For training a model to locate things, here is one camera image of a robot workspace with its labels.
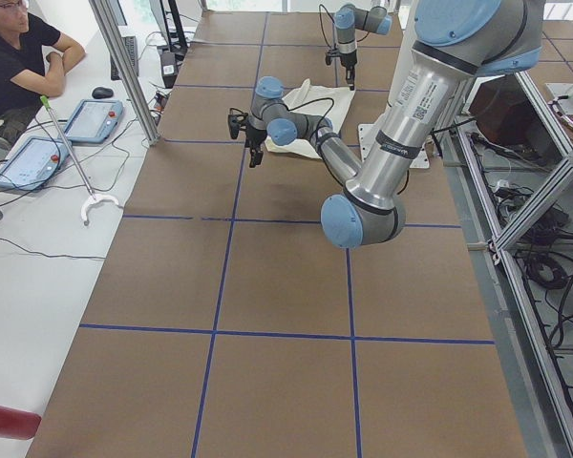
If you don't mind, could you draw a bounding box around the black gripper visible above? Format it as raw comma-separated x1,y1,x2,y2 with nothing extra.
227,108,266,168
325,42,357,91

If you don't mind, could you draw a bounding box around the cream long sleeve shirt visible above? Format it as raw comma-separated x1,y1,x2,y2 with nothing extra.
265,78,356,159

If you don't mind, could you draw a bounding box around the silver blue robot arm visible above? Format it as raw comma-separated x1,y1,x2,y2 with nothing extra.
325,1,400,91
227,1,544,248

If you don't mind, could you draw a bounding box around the black box with label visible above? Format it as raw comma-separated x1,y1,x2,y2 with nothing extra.
159,51,179,89

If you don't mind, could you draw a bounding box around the upper blue teach pendant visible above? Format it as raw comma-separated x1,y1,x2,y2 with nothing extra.
64,99,123,145

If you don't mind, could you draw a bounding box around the blue teach pendant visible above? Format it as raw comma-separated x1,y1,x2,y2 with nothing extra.
0,136,71,191
64,99,123,145

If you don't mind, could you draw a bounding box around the black keyboard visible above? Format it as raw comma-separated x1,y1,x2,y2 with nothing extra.
109,35,139,81

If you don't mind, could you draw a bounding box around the reacher stick with white hook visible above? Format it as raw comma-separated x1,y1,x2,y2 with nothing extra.
40,95,121,226

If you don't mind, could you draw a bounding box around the black computer mouse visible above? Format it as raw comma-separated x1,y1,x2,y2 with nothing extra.
92,87,114,99

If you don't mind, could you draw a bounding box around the lower blue teach pendant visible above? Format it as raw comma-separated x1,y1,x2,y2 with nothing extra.
0,136,71,191

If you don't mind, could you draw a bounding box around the seated man black shirt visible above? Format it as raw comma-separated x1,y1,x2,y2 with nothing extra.
0,0,87,225

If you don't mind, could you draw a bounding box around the red water bottle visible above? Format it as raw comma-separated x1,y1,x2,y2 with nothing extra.
0,406,41,440

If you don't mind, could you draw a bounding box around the aluminium frame post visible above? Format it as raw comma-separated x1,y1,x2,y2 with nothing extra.
89,0,160,146

